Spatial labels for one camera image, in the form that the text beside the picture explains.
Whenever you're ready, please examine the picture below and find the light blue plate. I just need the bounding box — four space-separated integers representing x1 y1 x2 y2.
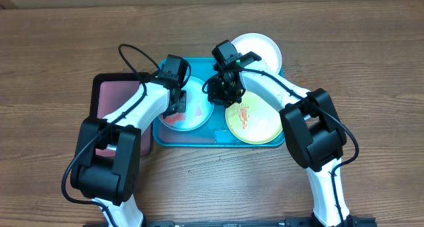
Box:
159 76 214 131

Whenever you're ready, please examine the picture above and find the yellow plate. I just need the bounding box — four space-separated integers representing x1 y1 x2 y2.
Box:
225 91 282 145

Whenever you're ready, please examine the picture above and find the white plate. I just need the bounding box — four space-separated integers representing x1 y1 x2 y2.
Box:
231 33 283 73

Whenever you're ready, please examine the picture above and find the green and pink sponge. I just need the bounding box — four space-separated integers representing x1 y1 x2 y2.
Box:
162 90 187 118

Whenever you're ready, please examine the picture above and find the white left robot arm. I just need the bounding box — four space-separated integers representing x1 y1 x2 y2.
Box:
62 75 188 226

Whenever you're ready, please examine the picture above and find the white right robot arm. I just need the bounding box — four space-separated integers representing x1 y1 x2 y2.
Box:
202 59 354 226

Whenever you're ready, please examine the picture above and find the teal serving tray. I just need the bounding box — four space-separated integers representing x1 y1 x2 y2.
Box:
152 57 286 148

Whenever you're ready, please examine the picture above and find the black rectangular water tray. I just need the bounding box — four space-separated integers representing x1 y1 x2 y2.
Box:
89 73 153 158

